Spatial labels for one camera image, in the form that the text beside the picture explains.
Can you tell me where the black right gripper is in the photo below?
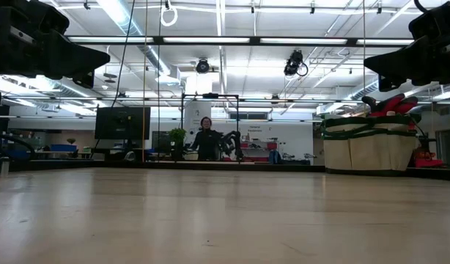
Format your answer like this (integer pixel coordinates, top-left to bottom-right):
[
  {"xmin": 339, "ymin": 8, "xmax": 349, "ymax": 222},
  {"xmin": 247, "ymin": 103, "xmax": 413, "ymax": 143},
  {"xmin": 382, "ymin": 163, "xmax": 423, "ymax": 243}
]
[{"xmin": 364, "ymin": 21, "xmax": 450, "ymax": 93}]

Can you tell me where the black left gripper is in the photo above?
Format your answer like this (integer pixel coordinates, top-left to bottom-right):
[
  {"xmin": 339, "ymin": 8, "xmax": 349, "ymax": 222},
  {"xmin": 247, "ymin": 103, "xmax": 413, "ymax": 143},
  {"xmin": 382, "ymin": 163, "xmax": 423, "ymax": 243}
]
[{"xmin": 0, "ymin": 21, "xmax": 111, "ymax": 89}]

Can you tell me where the beige green gardening bag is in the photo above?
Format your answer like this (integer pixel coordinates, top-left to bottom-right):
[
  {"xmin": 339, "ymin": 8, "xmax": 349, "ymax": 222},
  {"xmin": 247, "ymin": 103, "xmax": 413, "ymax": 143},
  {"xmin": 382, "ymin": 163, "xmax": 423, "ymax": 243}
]
[{"xmin": 319, "ymin": 113, "xmax": 423, "ymax": 177}]

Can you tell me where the black monitor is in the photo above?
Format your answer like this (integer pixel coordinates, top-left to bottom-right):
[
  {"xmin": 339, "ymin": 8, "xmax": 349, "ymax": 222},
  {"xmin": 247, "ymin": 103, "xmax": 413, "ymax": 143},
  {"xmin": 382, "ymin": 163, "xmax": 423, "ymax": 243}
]
[{"xmin": 94, "ymin": 106, "xmax": 152, "ymax": 142}]

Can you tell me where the red storage bin stack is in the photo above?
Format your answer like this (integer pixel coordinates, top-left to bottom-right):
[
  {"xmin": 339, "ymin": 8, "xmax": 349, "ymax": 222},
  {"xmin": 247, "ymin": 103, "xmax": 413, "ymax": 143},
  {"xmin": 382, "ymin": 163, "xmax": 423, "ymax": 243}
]
[{"xmin": 413, "ymin": 150, "xmax": 445, "ymax": 169}]

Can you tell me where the green leafy potted plant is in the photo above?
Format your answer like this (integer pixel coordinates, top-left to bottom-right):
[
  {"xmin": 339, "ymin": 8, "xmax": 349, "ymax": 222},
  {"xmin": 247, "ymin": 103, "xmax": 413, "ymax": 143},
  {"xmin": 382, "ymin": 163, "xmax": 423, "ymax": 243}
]
[{"xmin": 169, "ymin": 127, "xmax": 188, "ymax": 161}]

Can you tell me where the black overhead light bar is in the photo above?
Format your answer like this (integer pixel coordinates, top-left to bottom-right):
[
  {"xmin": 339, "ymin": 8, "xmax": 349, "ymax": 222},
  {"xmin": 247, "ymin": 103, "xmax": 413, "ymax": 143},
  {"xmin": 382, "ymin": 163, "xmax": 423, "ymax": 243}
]
[{"xmin": 65, "ymin": 35, "xmax": 416, "ymax": 47}]

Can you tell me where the blue jacket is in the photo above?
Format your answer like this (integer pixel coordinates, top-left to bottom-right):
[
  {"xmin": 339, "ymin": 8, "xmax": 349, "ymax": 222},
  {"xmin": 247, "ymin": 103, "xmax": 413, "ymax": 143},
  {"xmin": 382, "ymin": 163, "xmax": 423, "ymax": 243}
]
[{"xmin": 268, "ymin": 149, "xmax": 283, "ymax": 165}]

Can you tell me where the person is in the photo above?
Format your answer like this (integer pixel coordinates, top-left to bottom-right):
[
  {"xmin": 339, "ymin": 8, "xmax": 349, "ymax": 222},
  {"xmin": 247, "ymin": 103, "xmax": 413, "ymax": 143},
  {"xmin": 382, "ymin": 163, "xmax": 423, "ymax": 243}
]
[{"xmin": 190, "ymin": 116, "xmax": 224, "ymax": 161}]

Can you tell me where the red bin shelf rack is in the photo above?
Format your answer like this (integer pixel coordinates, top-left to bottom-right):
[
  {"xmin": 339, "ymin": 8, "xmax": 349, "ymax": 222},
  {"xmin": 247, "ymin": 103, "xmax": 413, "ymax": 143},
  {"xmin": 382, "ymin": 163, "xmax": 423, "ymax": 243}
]
[{"xmin": 243, "ymin": 141, "xmax": 280, "ymax": 164}]

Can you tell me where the thin black hanging cable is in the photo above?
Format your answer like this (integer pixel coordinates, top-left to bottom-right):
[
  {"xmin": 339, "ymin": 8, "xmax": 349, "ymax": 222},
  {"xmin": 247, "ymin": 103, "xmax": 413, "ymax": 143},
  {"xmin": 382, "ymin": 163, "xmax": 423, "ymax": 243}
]
[
  {"xmin": 362, "ymin": 0, "xmax": 367, "ymax": 100},
  {"xmin": 157, "ymin": 0, "xmax": 163, "ymax": 162}
]

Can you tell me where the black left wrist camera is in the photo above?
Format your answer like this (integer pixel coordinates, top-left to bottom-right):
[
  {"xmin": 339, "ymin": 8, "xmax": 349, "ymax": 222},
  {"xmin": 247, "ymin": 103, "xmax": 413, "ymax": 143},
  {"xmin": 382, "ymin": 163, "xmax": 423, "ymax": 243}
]
[{"xmin": 12, "ymin": 0, "xmax": 70, "ymax": 37}]

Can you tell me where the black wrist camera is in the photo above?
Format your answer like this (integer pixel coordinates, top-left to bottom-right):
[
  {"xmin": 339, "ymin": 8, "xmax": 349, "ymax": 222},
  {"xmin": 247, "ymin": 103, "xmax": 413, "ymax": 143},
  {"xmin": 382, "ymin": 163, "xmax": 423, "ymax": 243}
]
[
  {"xmin": 12, "ymin": 0, "xmax": 70, "ymax": 37},
  {"xmin": 407, "ymin": 1, "xmax": 450, "ymax": 40}
]

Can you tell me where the yellow hanging cable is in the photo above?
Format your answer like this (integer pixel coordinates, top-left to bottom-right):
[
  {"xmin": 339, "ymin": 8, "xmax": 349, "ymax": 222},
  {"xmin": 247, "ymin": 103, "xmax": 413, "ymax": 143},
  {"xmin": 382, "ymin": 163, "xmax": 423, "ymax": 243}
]
[{"xmin": 141, "ymin": 0, "xmax": 148, "ymax": 162}]

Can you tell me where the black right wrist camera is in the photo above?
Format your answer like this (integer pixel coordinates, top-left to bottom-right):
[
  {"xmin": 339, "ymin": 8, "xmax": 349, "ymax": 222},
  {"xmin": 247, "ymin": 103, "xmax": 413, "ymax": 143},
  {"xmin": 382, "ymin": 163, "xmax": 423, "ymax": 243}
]
[{"xmin": 407, "ymin": 1, "xmax": 450, "ymax": 40}]

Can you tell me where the white cable loop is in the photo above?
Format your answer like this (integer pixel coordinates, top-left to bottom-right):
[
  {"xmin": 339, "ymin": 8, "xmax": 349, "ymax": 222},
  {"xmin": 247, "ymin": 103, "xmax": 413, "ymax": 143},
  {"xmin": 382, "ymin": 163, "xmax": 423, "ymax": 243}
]
[{"xmin": 160, "ymin": 0, "xmax": 179, "ymax": 28}]

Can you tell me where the round black ceiling camera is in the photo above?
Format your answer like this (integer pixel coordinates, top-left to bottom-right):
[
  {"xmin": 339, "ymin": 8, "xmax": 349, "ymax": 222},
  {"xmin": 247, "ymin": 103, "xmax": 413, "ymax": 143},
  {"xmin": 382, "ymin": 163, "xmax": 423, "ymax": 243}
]
[{"xmin": 195, "ymin": 57, "xmax": 210, "ymax": 75}]

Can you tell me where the black aluminium table frame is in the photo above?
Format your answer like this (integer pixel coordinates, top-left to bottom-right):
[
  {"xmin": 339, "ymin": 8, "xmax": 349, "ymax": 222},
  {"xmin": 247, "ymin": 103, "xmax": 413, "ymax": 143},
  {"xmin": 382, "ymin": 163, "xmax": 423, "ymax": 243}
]
[{"xmin": 0, "ymin": 158, "xmax": 450, "ymax": 181}]

